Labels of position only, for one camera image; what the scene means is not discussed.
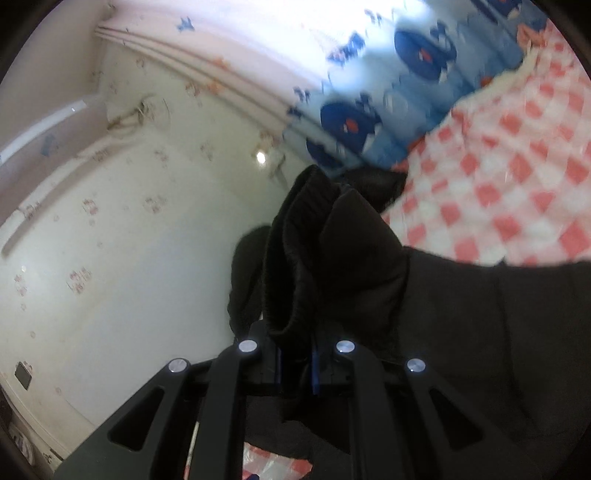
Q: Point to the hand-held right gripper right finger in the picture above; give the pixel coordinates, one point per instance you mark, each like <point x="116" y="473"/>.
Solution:
<point x="316" y="369"/>

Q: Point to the dark wall socket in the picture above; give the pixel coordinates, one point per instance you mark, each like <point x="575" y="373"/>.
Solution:
<point x="22" y="374"/>

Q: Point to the red white checkered blanket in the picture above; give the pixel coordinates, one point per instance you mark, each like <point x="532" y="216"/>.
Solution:
<point x="498" y="175"/>

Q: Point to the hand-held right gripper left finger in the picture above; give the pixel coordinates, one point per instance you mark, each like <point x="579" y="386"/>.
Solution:
<point x="279" y="369"/>

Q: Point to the black garment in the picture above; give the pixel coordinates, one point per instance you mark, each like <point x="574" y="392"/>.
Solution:
<point x="360" y="277"/>

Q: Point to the blue printed curtain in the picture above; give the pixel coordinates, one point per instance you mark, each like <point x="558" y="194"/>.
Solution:
<point x="415" y="55"/>

